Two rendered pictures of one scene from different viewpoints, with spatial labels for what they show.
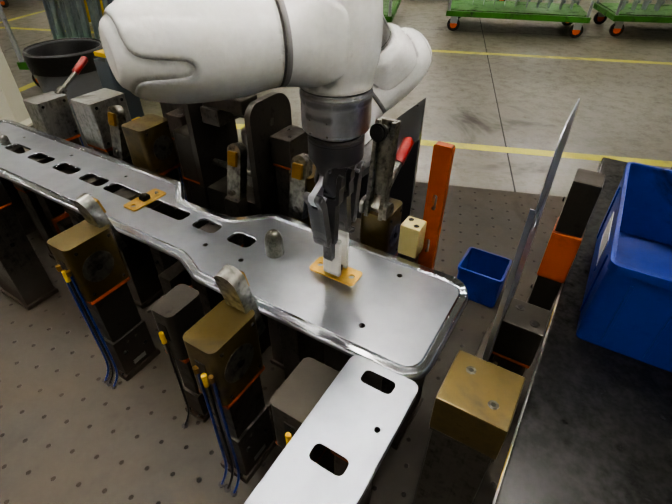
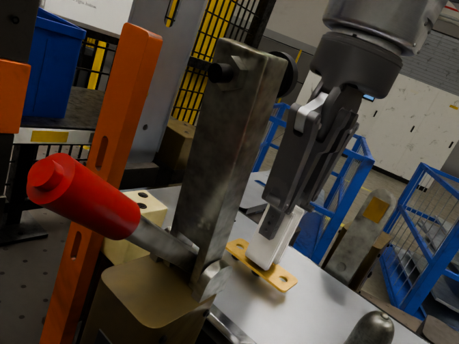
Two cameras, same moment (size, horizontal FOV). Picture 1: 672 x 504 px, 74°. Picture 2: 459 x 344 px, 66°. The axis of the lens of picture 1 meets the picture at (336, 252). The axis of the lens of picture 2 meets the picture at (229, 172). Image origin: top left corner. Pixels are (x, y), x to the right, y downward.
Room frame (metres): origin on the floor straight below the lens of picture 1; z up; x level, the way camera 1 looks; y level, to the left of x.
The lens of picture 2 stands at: (0.90, -0.07, 1.21)
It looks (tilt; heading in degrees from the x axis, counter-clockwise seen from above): 18 degrees down; 179
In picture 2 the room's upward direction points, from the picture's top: 22 degrees clockwise
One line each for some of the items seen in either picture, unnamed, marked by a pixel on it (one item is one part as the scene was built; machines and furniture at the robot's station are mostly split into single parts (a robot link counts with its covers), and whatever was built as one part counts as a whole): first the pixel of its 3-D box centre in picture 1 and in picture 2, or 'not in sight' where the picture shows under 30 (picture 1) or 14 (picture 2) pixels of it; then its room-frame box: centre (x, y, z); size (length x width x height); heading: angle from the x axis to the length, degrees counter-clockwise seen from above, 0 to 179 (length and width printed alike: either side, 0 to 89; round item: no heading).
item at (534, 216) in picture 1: (523, 252); (158, 52); (0.41, -0.22, 1.17); 0.12 x 0.01 x 0.34; 149
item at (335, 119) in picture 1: (336, 109); (379, 13); (0.55, 0.00, 1.28); 0.09 x 0.09 x 0.06
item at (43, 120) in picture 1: (73, 155); not in sight; (1.26, 0.81, 0.88); 0.12 x 0.07 x 0.36; 149
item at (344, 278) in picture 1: (335, 268); (261, 259); (0.55, 0.00, 1.02); 0.08 x 0.04 x 0.01; 59
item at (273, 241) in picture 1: (274, 245); (368, 340); (0.62, 0.11, 1.02); 0.03 x 0.03 x 0.07
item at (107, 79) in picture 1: (132, 131); not in sight; (1.34, 0.64, 0.92); 0.08 x 0.08 x 0.44; 59
